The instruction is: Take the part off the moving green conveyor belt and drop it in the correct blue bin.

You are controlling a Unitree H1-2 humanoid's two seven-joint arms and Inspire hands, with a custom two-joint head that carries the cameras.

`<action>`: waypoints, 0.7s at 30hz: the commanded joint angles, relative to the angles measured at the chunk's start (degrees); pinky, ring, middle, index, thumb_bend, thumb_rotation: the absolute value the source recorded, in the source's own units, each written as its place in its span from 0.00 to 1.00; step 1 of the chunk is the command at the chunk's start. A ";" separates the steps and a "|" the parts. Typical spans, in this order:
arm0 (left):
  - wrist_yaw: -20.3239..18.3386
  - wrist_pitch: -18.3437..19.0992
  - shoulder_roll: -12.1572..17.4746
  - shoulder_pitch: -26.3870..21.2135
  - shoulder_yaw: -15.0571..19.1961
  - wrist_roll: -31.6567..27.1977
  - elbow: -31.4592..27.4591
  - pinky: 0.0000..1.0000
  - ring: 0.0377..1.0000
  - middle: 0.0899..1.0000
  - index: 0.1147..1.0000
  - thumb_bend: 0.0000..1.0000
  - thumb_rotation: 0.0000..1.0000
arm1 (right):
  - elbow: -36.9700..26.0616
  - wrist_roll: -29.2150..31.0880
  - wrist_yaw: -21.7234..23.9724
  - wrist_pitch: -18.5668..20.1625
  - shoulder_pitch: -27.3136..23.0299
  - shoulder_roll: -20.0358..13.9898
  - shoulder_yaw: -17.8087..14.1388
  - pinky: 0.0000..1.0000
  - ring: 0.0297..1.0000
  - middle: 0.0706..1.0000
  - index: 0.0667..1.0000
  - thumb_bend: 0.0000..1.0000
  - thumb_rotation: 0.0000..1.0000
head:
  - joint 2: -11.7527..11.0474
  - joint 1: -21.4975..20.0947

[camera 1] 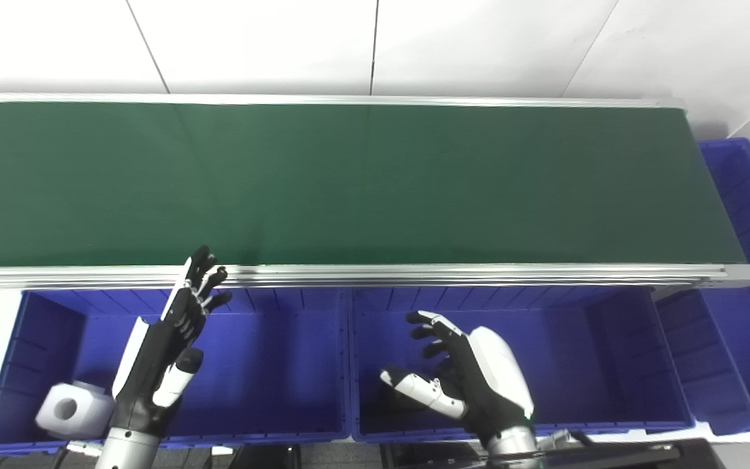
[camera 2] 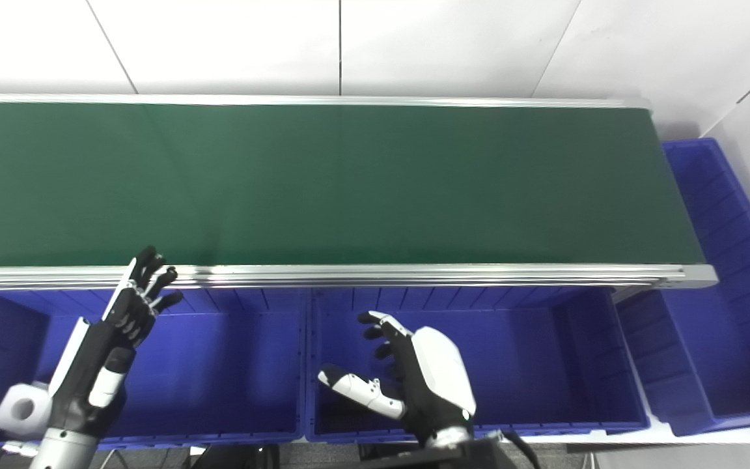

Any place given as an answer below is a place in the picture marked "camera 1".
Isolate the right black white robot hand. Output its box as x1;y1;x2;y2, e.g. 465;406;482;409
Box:
380;311;536;445

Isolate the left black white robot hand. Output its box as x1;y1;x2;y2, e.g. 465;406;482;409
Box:
111;246;233;437

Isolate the white plastic block part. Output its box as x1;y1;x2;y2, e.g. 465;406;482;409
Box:
35;381;116;441

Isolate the black robot body part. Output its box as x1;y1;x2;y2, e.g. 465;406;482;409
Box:
228;445;301;469

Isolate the green conveyor belt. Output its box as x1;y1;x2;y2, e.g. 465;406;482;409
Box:
0;93;750;291

